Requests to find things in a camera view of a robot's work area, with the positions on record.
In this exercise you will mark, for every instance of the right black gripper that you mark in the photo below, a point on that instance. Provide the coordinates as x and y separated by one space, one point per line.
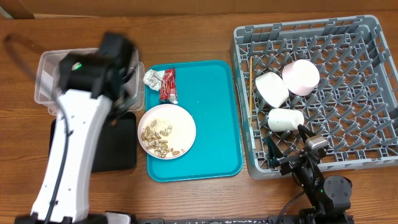
290 161

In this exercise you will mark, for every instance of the white cup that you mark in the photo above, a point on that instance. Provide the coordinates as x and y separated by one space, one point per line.
280 119

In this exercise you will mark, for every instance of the white bowl with green rim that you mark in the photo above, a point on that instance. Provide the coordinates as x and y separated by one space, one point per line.
272 88

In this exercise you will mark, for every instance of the pink-rimmed white bowl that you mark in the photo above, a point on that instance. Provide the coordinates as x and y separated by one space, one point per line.
301 77

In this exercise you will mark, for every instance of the wooden chopstick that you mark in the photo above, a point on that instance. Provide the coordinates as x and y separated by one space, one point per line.
250 90

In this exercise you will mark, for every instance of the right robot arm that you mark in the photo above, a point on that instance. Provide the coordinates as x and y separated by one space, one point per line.
329 196

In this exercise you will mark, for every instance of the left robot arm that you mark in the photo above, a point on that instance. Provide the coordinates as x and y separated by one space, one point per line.
90 91

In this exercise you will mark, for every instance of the grey dishwasher rack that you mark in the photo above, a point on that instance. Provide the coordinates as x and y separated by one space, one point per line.
354 105

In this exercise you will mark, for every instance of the teal serving tray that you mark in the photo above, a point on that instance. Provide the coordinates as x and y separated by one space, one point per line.
205 89

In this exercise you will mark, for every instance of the white plate with peanut shells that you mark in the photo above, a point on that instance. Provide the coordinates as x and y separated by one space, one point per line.
166 131

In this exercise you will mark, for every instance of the red snack wrapper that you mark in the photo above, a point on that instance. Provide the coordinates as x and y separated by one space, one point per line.
168 91

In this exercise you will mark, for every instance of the black plastic tray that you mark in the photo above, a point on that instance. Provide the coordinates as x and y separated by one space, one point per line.
117 145

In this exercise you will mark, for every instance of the clear plastic storage bin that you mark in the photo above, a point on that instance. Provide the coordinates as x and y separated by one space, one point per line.
47 76

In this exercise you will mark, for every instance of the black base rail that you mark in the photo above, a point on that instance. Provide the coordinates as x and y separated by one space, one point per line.
268 220

